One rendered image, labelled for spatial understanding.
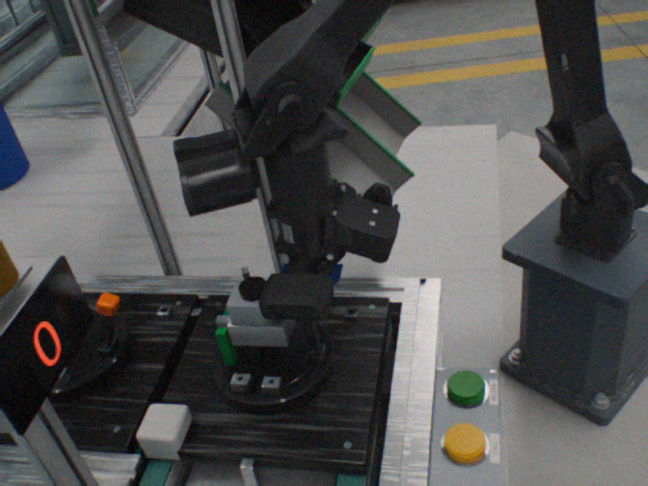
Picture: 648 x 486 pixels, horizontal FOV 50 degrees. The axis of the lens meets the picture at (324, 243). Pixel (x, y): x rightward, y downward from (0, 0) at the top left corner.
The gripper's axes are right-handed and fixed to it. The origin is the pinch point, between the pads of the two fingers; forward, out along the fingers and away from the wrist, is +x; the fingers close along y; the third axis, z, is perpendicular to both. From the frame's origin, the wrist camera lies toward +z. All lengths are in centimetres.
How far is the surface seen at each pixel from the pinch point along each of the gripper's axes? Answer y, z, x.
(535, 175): 56, 25, 24
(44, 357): -19.8, -16.3, -10.0
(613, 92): 258, 76, 109
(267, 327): -2.1, -5.8, 4.1
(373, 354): 2.4, 4.0, 12.6
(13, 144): 61, -79, 16
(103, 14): 23.7, -27.6, -21.1
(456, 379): -0.9, 13.4, 12.3
